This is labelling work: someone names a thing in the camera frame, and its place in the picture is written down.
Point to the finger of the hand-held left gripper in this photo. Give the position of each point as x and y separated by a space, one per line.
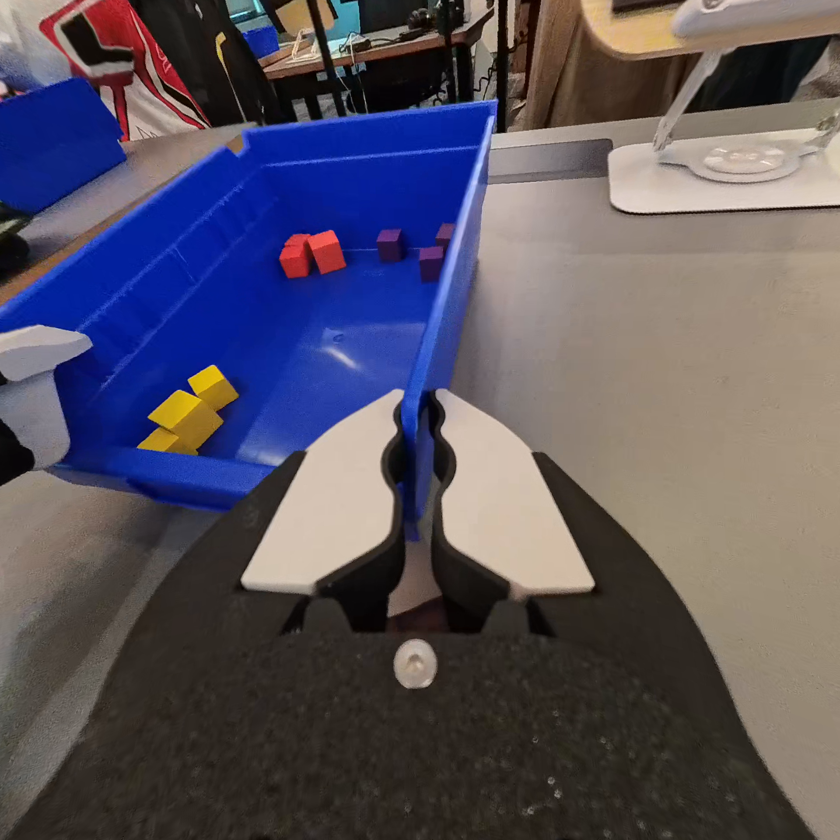
39 348

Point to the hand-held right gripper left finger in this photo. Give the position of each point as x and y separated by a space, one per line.
328 518

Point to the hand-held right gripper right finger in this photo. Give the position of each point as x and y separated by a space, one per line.
512 518

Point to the blue plastic bin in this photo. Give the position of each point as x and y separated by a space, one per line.
59 144
261 43
295 361

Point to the black jacket with yellow trim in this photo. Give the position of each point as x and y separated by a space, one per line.
216 52

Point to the white metal stand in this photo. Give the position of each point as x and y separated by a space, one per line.
722 177

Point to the brown cardboard box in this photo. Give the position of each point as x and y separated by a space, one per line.
571 72

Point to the white document stand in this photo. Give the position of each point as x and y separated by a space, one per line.
630 33

